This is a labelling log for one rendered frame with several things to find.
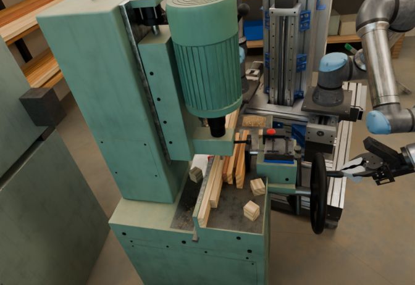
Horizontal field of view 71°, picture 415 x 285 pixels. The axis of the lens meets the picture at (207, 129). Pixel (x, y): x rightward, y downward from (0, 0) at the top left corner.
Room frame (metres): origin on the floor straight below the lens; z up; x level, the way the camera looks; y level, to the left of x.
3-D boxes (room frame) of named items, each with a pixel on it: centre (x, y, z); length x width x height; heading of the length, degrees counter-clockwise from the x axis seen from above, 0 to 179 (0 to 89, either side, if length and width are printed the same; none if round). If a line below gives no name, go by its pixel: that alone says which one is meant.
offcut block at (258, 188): (0.63, -0.13, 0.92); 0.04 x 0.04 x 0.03; 6
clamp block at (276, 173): (0.74, -0.23, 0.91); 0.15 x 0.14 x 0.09; 162
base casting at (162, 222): (0.79, 0.08, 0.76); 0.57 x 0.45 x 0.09; 72
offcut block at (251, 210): (0.54, -0.09, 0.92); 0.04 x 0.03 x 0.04; 39
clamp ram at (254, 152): (0.76, -0.16, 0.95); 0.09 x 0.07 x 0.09; 162
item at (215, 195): (0.87, -0.07, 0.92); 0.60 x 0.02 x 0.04; 162
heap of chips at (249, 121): (1.01, -0.21, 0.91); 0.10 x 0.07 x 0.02; 72
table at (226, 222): (0.76, -0.15, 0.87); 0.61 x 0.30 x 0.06; 162
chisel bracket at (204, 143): (0.76, -0.02, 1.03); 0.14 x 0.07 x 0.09; 72
